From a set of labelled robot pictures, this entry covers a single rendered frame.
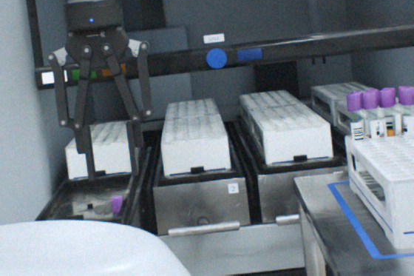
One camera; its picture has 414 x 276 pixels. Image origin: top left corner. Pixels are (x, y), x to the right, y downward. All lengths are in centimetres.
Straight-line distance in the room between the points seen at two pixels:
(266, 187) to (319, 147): 10
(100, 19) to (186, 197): 32
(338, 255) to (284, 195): 50
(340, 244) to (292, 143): 50
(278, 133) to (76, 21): 37
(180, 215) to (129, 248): 100
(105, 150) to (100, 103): 75
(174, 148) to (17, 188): 26
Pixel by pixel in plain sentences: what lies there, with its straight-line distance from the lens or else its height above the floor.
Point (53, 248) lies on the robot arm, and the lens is 35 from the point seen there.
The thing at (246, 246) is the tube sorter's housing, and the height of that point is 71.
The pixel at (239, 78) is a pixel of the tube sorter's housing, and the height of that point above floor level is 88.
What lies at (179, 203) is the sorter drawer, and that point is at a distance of 133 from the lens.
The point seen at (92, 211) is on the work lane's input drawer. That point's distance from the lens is 124.
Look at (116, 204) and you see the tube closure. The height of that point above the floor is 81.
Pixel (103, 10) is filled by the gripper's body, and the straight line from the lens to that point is 116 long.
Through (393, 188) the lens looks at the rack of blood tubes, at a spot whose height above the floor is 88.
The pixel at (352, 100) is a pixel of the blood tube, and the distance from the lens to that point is 108.
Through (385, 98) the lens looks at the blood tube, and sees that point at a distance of 108.
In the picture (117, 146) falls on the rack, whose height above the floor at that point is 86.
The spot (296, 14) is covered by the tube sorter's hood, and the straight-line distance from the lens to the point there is 139.
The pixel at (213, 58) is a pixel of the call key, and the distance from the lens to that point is 136.
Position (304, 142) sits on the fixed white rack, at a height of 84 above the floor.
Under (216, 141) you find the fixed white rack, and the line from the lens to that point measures 136.
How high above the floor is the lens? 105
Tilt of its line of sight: 5 degrees down
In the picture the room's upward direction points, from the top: 7 degrees counter-clockwise
